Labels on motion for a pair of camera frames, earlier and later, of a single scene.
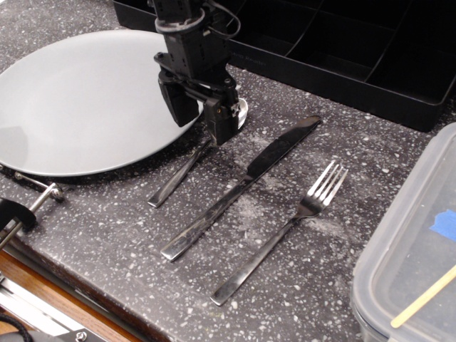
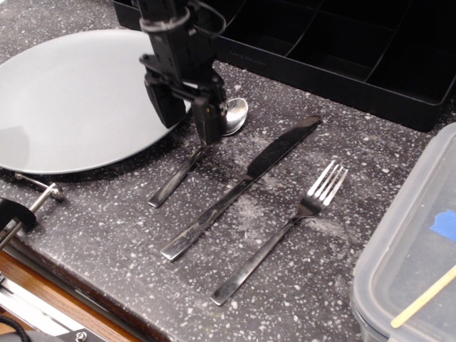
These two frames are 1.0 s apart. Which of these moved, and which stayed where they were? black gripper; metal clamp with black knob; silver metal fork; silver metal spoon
Moved: black gripper
Stayed: metal clamp with black knob; silver metal fork; silver metal spoon
